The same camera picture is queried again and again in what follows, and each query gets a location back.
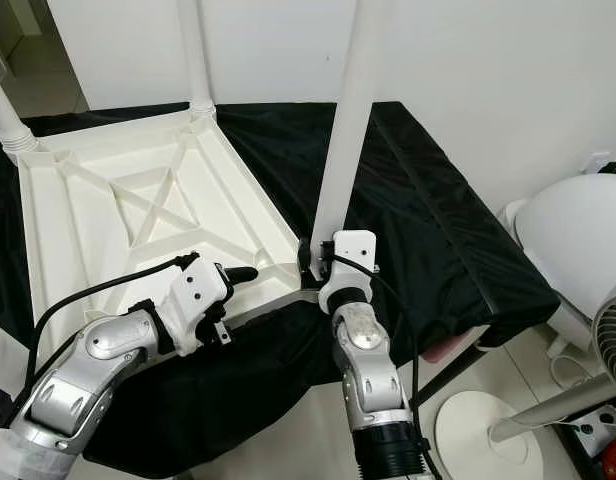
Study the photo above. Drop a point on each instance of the white plastic table leg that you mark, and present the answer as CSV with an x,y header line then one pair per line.
x,y
193,50
348,120
3,355
8,120

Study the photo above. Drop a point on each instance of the white plastic children table top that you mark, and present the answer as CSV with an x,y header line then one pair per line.
x,y
88,230

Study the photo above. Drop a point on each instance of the black cloth table cover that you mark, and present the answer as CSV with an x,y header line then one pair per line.
x,y
448,220

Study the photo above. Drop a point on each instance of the pink fabric under cloth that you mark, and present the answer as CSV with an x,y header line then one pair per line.
x,y
458,343

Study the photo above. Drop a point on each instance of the black metal table brace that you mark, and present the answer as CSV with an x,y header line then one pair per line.
x,y
453,368

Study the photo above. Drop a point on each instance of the white round stand base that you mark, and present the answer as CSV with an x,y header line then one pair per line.
x,y
478,440

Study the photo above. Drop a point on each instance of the white rounded appliance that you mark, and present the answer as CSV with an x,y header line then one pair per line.
x,y
578,230

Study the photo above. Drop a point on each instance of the grey round fan grille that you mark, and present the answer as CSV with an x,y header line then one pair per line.
x,y
613,340

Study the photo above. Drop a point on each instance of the white power strip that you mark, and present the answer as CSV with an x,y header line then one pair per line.
x,y
598,425

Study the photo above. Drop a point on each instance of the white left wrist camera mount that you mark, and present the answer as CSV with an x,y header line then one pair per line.
x,y
198,285

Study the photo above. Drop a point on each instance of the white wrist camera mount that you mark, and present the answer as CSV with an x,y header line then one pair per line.
x,y
198,285
353,248

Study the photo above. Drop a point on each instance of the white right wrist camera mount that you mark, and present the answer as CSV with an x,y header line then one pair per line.
x,y
353,248

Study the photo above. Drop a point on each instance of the black floor rail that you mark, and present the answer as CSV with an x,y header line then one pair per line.
x,y
583,455

